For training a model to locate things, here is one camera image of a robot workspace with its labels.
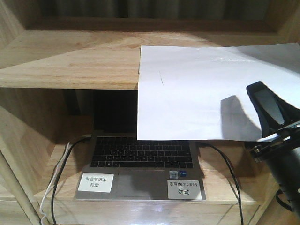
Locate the white paper sheet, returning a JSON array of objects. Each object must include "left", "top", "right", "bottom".
[{"left": 137, "top": 43, "right": 300, "bottom": 141}]

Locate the grey laptop with stickers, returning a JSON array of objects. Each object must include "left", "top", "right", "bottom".
[{"left": 75, "top": 90, "right": 206, "bottom": 201}]

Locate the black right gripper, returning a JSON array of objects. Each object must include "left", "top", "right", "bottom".
[{"left": 245, "top": 81, "right": 300, "bottom": 162}]

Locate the black cable right of laptop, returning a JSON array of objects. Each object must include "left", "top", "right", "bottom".
[{"left": 199, "top": 142, "right": 245, "bottom": 225}]

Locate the wooden shelf unit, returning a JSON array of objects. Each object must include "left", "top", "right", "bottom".
[{"left": 0, "top": 0, "right": 300, "bottom": 225}]

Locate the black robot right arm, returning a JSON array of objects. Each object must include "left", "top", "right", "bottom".
[{"left": 245, "top": 82, "right": 300, "bottom": 216}]

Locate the white cable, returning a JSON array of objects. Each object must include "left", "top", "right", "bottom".
[{"left": 39, "top": 141, "right": 71, "bottom": 225}]

